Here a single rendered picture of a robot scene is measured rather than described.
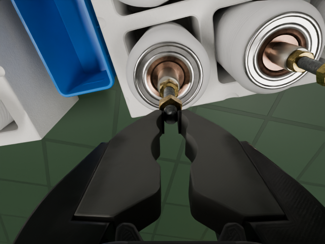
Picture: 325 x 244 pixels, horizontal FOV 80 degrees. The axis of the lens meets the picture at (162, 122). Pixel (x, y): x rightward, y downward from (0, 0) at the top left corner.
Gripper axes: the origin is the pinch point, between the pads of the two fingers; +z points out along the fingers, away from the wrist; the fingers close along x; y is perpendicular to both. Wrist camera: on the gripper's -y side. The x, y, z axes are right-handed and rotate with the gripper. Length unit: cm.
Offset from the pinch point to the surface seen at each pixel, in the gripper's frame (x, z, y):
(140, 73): -3.0, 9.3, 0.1
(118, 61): -7.0, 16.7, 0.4
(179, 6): 1.4, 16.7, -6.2
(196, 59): 2.8, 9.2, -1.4
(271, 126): 28, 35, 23
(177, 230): 4, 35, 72
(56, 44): -21.1, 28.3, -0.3
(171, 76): 0.2, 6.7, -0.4
